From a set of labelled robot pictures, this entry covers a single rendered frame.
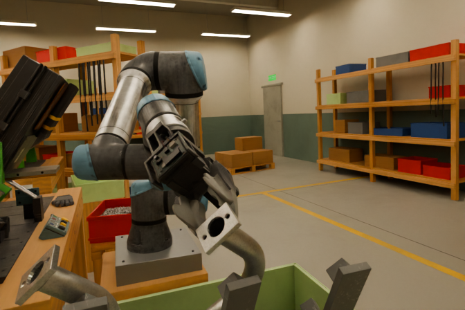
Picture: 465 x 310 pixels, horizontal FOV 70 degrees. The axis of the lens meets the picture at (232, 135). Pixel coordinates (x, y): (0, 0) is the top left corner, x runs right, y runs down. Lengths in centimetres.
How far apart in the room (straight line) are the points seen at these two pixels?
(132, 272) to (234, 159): 624
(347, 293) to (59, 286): 37
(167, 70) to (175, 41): 1006
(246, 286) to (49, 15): 1061
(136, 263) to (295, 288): 47
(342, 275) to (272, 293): 44
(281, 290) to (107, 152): 54
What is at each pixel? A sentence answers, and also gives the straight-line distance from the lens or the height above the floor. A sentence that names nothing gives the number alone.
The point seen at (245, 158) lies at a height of 32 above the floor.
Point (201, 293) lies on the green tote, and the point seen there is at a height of 94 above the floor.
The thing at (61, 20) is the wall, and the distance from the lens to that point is 1083.
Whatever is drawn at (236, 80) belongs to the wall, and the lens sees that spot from 1151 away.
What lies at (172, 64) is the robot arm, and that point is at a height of 149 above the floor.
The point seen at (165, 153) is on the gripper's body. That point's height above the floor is 129.
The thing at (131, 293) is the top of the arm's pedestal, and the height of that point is 84.
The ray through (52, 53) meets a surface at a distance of 490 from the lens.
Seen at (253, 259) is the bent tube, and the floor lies 115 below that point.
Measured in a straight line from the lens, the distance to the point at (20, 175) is 173.
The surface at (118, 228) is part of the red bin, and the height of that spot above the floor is 86.
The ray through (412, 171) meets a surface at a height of 30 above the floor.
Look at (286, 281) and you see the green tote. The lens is 92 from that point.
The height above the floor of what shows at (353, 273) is 113.
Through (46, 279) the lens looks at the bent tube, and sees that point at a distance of 43.
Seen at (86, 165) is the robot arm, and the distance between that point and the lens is 72.
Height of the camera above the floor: 135
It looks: 4 degrees down
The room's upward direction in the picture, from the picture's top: 3 degrees counter-clockwise
